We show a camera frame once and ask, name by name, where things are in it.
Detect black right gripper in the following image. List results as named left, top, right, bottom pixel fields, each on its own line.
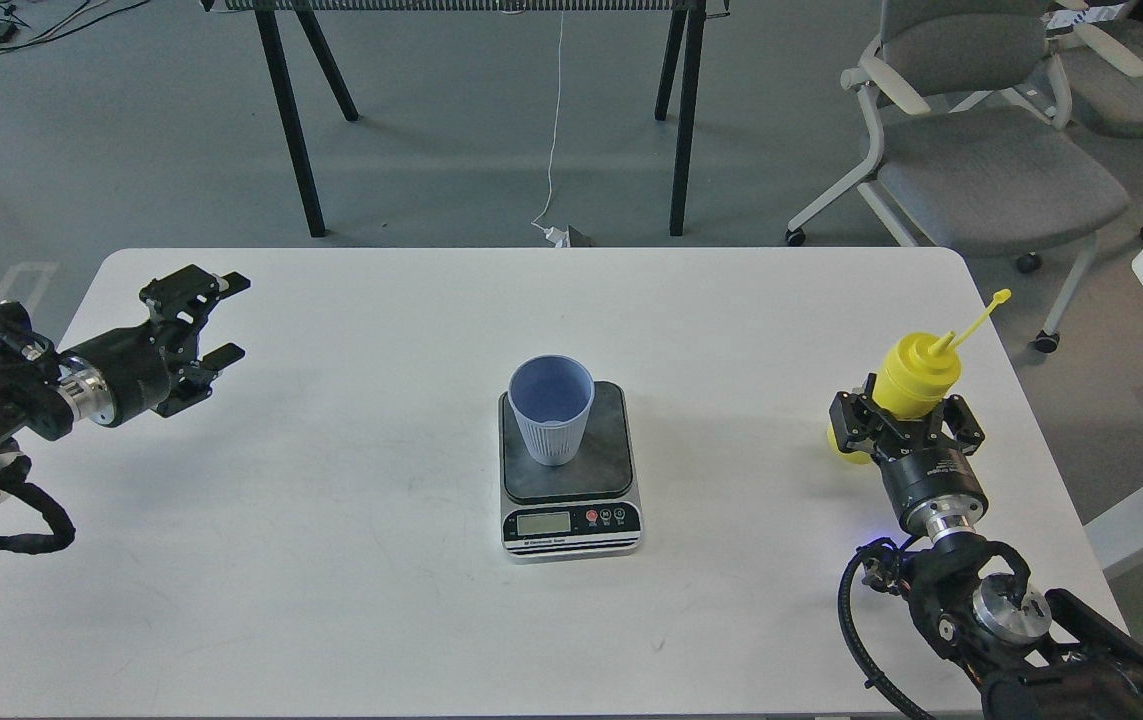
left=828, top=375, right=990, bottom=536

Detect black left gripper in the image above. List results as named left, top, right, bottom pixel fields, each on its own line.
left=59, top=264, right=251, bottom=427

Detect yellow squeeze bottle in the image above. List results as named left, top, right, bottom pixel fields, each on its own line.
left=871, top=288, right=1013, bottom=421

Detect blue ribbed plastic cup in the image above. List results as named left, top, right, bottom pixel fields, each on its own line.
left=507, top=355, right=597, bottom=467

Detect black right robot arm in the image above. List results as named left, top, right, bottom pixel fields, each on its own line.
left=830, top=375, right=1143, bottom=719

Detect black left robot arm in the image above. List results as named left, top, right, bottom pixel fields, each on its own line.
left=0, top=265, right=250, bottom=555

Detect digital kitchen scale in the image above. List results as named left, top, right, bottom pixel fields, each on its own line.
left=498, top=381, right=644, bottom=562

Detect white power adapter on floor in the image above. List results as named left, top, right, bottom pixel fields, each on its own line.
left=544, top=225, right=596, bottom=249

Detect black legged background table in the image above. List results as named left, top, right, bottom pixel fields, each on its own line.
left=199, top=1, right=732, bottom=240

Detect white hanging cable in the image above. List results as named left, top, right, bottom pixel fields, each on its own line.
left=531, top=10, right=568, bottom=233

